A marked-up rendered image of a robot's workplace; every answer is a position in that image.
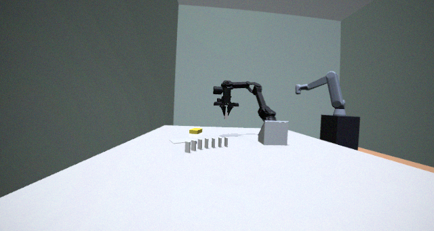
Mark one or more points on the yellow rectangular block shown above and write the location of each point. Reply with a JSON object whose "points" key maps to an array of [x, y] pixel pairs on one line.
{"points": [[195, 130]]}

